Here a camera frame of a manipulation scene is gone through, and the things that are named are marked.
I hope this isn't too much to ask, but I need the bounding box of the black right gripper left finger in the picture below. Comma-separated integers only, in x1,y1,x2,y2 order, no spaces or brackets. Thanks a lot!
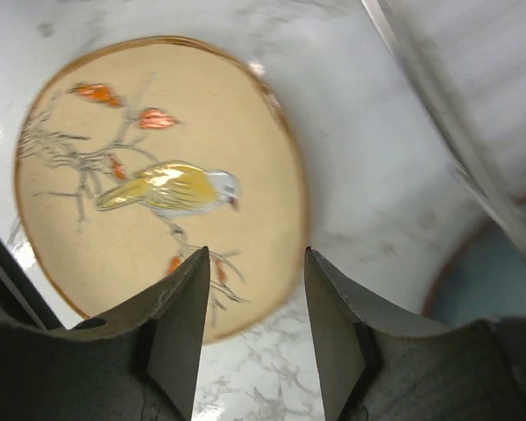
0,248,210,420

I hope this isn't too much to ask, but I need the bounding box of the dark teal floral plate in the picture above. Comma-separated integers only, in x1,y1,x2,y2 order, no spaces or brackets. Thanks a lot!
422,218,526,326

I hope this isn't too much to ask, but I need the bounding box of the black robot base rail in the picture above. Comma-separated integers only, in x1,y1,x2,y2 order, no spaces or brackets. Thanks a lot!
0,240,62,331

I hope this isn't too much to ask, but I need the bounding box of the beige bird plate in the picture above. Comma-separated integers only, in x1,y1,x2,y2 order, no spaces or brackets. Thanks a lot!
13,36,309,342

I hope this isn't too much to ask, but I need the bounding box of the metal wire dish rack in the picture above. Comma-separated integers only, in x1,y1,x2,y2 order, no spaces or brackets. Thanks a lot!
362,1,526,258

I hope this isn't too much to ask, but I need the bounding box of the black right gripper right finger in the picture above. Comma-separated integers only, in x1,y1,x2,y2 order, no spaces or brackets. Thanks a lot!
304,249,526,420

